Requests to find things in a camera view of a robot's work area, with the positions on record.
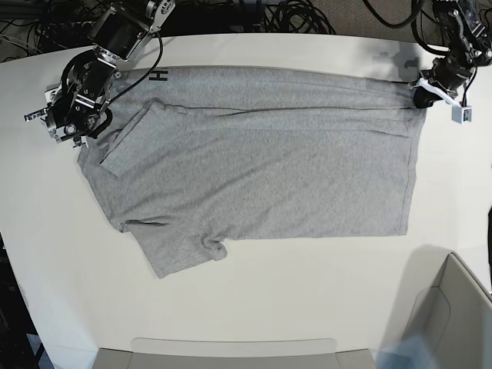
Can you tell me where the grey storage bin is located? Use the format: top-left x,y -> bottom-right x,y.
92,337 -> 376,368
376,253 -> 491,368

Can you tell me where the black coiled cables background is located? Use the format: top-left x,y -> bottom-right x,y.
229,1 -> 337,35

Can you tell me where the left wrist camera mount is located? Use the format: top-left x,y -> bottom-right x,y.
409,78 -> 472,125

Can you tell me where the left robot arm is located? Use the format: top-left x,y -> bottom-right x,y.
414,1 -> 491,108

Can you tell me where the grey storage bin right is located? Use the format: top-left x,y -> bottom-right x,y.
376,253 -> 491,368

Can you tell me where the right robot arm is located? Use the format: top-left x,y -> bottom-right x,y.
24,0 -> 176,147

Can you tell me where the grey T-shirt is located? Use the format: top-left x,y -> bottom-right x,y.
78,67 -> 426,278

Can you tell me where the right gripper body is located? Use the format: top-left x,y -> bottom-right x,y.
24,98 -> 113,148

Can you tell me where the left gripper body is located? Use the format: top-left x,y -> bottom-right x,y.
419,56 -> 476,98

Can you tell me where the grey storage bin front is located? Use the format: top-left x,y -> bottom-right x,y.
92,337 -> 376,368

